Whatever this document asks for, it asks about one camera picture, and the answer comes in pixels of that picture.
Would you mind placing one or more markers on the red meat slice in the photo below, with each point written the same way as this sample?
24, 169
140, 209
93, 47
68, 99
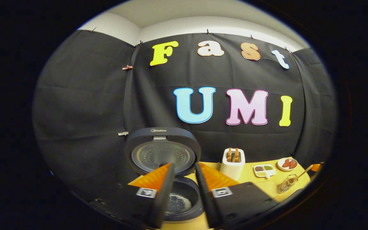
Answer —
285, 163
293, 164

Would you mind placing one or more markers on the black backdrop cloth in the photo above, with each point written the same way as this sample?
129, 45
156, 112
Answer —
75, 95

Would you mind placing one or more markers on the silver clip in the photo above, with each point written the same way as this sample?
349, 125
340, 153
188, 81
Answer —
123, 133

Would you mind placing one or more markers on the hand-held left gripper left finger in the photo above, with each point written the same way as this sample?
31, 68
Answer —
164, 198

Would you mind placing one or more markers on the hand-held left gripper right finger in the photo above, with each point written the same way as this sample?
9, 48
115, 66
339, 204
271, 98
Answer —
204, 198

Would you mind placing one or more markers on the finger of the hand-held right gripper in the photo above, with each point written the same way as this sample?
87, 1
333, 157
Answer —
316, 167

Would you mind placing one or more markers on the toasted bread slice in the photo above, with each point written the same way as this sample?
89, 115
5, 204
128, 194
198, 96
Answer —
229, 155
236, 154

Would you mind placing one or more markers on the dark blue rice cooker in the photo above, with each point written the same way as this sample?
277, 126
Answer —
161, 140

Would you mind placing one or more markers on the white toaster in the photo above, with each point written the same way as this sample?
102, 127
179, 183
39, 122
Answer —
232, 169

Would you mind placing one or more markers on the white round plate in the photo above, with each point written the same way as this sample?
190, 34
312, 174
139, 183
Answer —
280, 166

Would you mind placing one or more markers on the white divided dish of beans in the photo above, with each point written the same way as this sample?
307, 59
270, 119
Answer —
264, 171

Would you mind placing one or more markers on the wooden spoon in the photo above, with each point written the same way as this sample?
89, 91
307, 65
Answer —
305, 171

